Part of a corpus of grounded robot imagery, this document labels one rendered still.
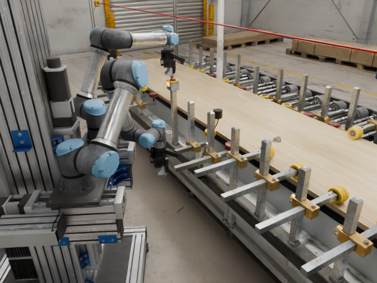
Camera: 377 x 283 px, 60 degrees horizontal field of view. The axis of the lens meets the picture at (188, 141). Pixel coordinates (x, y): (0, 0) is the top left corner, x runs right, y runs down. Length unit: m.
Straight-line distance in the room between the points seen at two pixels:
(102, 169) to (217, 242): 1.58
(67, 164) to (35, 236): 0.33
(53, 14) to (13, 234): 8.16
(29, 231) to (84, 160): 0.39
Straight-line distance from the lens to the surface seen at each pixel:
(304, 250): 1.74
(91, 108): 1.87
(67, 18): 9.49
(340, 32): 9.98
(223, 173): 2.37
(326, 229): 1.86
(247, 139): 2.23
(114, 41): 1.91
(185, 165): 2.00
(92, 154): 1.37
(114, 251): 2.43
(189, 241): 2.73
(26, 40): 1.52
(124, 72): 1.47
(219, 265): 2.56
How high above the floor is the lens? 1.88
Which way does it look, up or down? 26 degrees down
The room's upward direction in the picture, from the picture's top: 1 degrees counter-clockwise
